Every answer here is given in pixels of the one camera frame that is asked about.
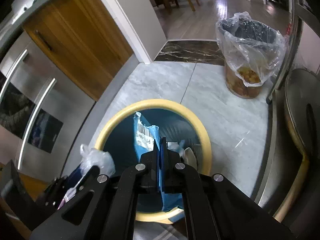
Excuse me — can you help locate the blue plastic bag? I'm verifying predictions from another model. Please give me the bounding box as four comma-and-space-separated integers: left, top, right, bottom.
133, 112, 183, 212

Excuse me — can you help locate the clear plastic bag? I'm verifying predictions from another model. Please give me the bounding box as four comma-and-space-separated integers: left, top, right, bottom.
80, 144, 116, 177

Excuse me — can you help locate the pink plastic wrapper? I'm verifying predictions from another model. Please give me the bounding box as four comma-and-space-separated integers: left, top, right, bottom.
57, 176, 85, 210

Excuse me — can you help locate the white paper towel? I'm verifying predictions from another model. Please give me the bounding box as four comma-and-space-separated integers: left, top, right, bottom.
167, 140, 185, 157

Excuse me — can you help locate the grey plaid floor mat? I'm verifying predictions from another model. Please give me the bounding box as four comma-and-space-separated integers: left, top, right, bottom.
132, 221, 187, 240

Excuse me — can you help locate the teal bin with yellow rim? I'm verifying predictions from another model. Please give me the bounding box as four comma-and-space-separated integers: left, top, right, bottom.
94, 99, 213, 224

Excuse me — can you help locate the stainless steel built-in oven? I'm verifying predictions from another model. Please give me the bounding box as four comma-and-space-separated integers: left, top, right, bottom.
1, 33, 94, 181

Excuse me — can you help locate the bin with clear plastic liner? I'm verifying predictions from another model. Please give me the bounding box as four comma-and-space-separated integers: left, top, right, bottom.
215, 11, 289, 99

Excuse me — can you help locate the round metal stool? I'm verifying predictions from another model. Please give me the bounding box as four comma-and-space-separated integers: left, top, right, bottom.
273, 69, 319, 223

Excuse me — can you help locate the right wooden cabinet door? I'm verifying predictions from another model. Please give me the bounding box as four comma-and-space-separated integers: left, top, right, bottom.
23, 0, 133, 101

